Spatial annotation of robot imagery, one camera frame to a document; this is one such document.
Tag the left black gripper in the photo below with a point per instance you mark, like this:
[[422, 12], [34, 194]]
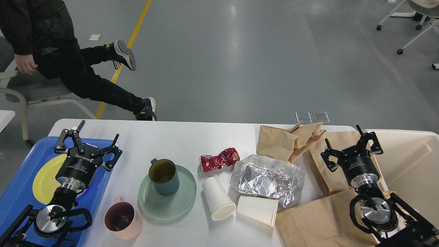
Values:
[[77, 168]]

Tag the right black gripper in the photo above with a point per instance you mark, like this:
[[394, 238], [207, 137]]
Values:
[[358, 166]]

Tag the pink mug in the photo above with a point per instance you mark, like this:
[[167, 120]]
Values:
[[123, 220]]

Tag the dark teal mug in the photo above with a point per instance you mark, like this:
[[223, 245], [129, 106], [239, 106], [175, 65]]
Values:
[[164, 176]]

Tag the light green plate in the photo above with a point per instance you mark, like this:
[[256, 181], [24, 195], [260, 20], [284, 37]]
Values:
[[168, 207]]

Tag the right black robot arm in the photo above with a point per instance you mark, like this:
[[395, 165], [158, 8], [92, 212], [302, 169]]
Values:
[[392, 221]]

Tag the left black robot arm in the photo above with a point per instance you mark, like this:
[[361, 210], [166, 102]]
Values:
[[56, 192]]

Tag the brown paper bag under gripper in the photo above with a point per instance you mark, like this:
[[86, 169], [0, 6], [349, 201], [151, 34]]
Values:
[[335, 181]]

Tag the yellow plate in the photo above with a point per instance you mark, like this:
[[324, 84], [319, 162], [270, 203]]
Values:
[[45, 183]]

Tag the beige plastic bin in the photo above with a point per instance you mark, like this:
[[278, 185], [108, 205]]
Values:
[[409, 166]]

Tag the crumpled small brown paper bag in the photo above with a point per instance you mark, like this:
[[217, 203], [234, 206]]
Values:
[[288, 144]]

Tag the grey office chair left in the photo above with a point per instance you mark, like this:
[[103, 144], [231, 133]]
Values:
[[32, 91]]

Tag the large brown paper bag front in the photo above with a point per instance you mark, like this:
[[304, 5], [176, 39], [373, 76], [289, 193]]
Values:
[[322, 223]]

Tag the white side table corner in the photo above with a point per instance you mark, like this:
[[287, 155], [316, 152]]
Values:
[[5, 117]]

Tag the crumpled aluminium foil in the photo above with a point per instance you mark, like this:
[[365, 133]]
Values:
[[267, 177]]

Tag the person in black clothes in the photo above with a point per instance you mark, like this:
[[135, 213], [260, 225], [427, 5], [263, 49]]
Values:
[[42, 35]]

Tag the crushed red can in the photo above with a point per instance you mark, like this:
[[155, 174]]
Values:
[[226, 158]]

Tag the white paper cup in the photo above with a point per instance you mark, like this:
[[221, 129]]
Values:
[[218, 201]]

